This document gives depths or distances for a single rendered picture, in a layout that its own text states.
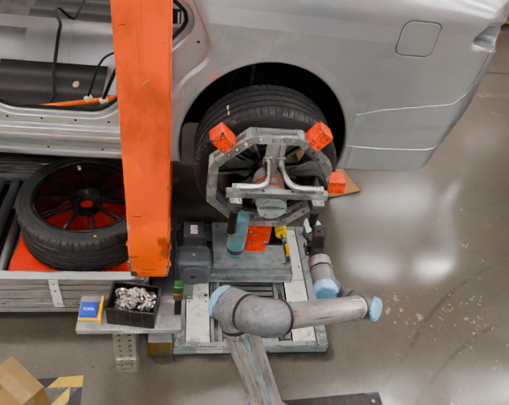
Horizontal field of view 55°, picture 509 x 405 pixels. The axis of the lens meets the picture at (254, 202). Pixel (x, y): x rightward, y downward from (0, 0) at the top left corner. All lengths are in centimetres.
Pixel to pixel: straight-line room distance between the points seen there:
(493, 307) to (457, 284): 24
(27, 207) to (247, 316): 145
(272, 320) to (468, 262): 221
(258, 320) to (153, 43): 85
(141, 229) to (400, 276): 178
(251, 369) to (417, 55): 145
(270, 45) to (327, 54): 25
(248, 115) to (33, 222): 115
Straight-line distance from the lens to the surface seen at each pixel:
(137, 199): 185
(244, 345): 161
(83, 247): 239
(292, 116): 206
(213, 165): 207
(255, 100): 211
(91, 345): 265
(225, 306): 152
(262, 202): 203
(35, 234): 246
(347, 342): 278
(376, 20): 212
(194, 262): 240
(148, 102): 157
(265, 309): 147
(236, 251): 229
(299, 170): 203
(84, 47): 302
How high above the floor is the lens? 229
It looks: 44 degrees down
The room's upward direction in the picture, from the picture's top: 11 degrees clockwise
